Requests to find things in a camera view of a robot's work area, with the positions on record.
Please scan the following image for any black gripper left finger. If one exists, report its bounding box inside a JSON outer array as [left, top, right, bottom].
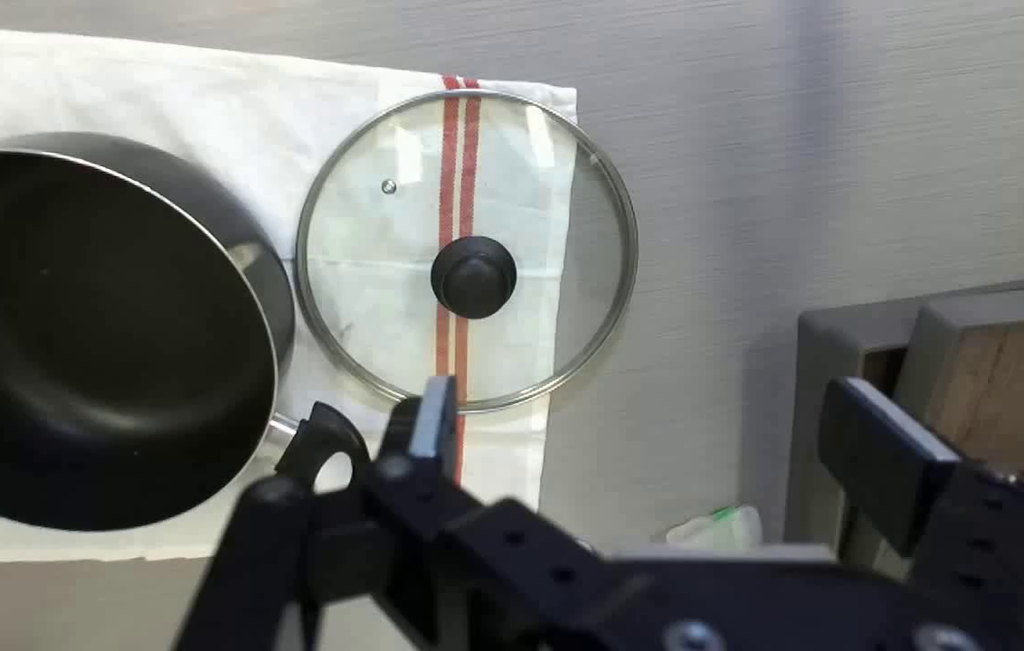
[[172, 371, 612, 651]]

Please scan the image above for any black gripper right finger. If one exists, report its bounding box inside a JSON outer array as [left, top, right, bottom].
[[816, 376, 1024, 651]]

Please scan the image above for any glass lid with black knob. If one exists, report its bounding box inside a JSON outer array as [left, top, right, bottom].
[[294, 90, 639, 413]]

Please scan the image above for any small white green object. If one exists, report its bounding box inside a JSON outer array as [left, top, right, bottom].
[[663, 504, 768, 558]]

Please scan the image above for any white towel with red stripes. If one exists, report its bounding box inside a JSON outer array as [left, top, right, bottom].
[[0, 28, 578, 571]]

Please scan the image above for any wooden box with gray frame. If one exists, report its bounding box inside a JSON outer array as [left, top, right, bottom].
[[782, 269, 1024, 583]]

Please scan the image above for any black pot with loop handle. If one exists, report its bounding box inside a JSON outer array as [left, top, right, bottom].
[[0, 131, 376, 535]]

